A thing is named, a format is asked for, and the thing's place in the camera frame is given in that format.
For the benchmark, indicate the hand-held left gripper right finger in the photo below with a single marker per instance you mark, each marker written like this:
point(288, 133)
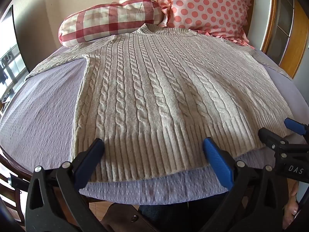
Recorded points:
point(217, 162)

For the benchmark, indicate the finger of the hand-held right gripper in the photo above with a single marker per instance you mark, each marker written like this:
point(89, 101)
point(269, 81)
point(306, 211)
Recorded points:
point(271, 140)
point(295, 127)

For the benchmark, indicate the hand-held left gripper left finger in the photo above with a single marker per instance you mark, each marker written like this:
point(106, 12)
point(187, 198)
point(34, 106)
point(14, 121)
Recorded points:
point(89, 162)

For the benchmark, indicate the person's right hand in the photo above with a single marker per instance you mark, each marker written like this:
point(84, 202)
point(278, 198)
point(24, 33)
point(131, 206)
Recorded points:
point(292, 212)

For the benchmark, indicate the lavender textured bedspread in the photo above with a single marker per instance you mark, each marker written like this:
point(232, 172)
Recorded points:
point(43, 116)

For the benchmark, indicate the person's dark jeans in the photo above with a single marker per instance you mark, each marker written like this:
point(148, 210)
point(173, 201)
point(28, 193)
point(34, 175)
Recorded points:
point(173, 215)

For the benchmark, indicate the window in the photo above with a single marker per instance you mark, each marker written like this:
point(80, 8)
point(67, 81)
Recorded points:
point(9, 60)

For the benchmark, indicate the red checked pillow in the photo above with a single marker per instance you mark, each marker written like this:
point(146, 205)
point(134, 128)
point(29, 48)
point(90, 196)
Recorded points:
point(108, 19)

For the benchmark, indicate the pink polka dot pillow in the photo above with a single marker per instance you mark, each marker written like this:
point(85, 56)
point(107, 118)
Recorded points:
point(207, 7)

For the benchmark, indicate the dark wooden bed frame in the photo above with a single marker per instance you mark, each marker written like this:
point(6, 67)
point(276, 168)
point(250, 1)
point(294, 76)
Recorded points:
point(120, 216)

